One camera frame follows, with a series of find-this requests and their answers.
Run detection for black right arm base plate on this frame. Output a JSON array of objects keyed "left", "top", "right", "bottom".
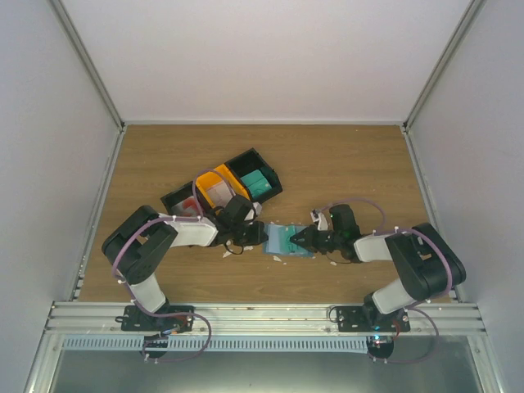
[{"left": 327, "top": 305, "right": 411, "bottom": 333}]

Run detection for white cards in orange bin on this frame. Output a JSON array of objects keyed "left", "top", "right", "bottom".
[{"left": 206, "top": 181, "right": 235, "bottom": 207}]

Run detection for black bin with red cards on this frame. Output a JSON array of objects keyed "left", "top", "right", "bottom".
[{"left": 160, "top": 182, "right": 209, "bottom": 217}]

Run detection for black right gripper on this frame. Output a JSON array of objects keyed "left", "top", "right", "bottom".
[{"left": 291, "top": 225, "right": 342, "bottom": 255}]

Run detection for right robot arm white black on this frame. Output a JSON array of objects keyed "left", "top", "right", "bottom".
[{"left": 290, "top": 204, "right": 467, "bottom": 332}]

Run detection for aluminium frame post left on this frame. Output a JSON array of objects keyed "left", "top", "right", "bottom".
[{"left": 47, "top": 0, "right": 125, "bottom": 133}]

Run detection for aluminium frame post right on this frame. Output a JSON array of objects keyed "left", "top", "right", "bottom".
[{"left": 402, "top": 0, "right": 486, "bottom": 133}]

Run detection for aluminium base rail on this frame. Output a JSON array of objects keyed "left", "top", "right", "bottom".
[{"left": 44, "top": 301, "right": 486, "bottom": 337}]

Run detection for orange plastic bin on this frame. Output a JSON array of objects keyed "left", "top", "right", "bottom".
[{"left": 192, "top": 164, "right": 262, "bottom": 215}]

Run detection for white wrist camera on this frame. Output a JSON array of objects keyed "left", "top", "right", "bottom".
[
  {"left": 310, "top": 210, "right": 329, "bottom": 231},
  {"left": 248, "top": 202, "right": 262, "bottom": 219}
]

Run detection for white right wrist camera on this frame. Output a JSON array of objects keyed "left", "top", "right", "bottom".
[{"left": 310, "top": 210, "right": 329, "bottom": 231}]

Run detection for teal VIP chip card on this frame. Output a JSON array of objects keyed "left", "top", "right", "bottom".
[{"left": 278, "top": 224, "right": 314, "bottom": 257}]

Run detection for teal card holder wallet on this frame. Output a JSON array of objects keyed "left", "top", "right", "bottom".
[{"left": 263, "top": 224, "right": 314, "bottom": 257}]

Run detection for aluminium frame post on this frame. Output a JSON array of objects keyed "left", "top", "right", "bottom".
[
  {"left": 402, "top": 0, "right": 486, "bottom": 133},
  {"left": 47, "top": 0, "right": 125, "bottom": 133}
]

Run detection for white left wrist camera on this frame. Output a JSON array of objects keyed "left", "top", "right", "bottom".
[{"left": 248, "top": 202, "right": 262, "bottom": 219}]

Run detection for stack of teal cards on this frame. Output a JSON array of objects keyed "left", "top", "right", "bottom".
[{"left": 241, "top": 169, "right": 272, "bottom": 200}]

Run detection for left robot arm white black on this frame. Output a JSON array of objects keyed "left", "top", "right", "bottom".
[{"left": 102, "top": 195, "right": 269, "bottom": 331}]

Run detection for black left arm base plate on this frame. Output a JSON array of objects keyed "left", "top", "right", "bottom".
[{"left": 115, "top": 305, "right": 195, "bottom": 332}]

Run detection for black bin with teal cards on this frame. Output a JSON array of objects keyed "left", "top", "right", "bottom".
[{"left": 225, "top": 148, "right": 282, "bottom": 204}]

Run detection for grey slotted cable duct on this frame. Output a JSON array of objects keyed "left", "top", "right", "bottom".
[{"left": 62, "top": 334, "right": 368, "bottom": 354}]

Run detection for red white cards stack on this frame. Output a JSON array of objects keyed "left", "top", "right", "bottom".
[{"left": 174, "top": 196, "right": 200, "bottom": 217}]

